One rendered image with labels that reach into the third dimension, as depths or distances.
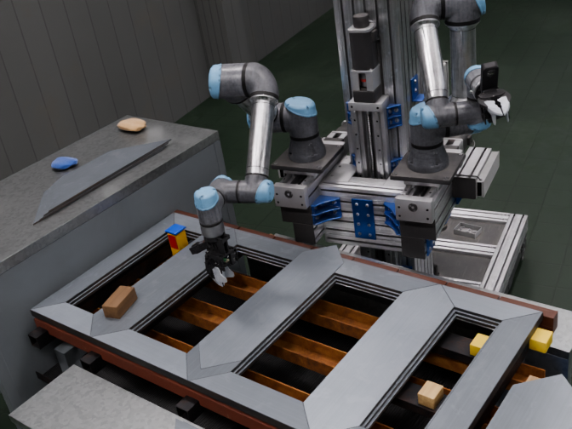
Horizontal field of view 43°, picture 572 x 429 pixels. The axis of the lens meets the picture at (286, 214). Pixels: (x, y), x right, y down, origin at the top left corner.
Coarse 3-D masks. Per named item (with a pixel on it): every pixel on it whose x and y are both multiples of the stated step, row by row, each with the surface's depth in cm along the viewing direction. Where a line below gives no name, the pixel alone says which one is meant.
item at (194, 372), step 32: (256, 256) 273; (96, 288) 270; (192, 288) 261; (320, 288) 248; (384, 288) 242; (288, 320) 235; (448, 320) 224; (480, 320) 223; (192, 352) 226; (256, 352) 224; (192, 384) 215; (256, 416) 202; (480, 416) 191
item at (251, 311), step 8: (248, 304) 244; (256, 304) 243; (232, 312) 241; (240, 312) 241; (248, 312) 240; (256, 312) 239; (264, 312) 239; (272, 312) 238; (280, 312) 238; (256, 320) 236; (264, 320) 235; (272, 320) 235; (280, 320) 234; (272, 328) 231
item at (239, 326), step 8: (224, 320) 238; (232, 320) 238; (240, 320) 237; (248, 320) 236; (224, 328) 235; (232, 328) 234; (240, 328) 234; (248, 328) 233; (256, 328) 232; (264, 328) 232; (240, 336) 230; (248, 336) 229; (256, 336) 229; (264, 336) 228
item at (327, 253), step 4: (320, 248) 268; (324, 248) 267; (328, 248) 267; (304, 252) 267; (308, 252) 266; (312, 252) 266; (316, 252) 266; (320, 252) 265; (324, 252) 265; (328, 252) 265; (332, 252) 264; (336, 252) 264; (320, 256) 263; (324, 256) 262; (328, 256) 262; (332, 256) 262; (336, 256) 261; (340, 256) 261; (336, 260) 259; (340, 260) 259
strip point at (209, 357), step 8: (200, 344) 229; (200, 352) 226; (208, 352) 225; (216, 352) 225; (224, 352) 224; (200, 360) 222; (208, 360) 222; (216, 360) 221; (224, 360) 221; (232, 360) 220; (240, 360) 220; (200, 368) 219
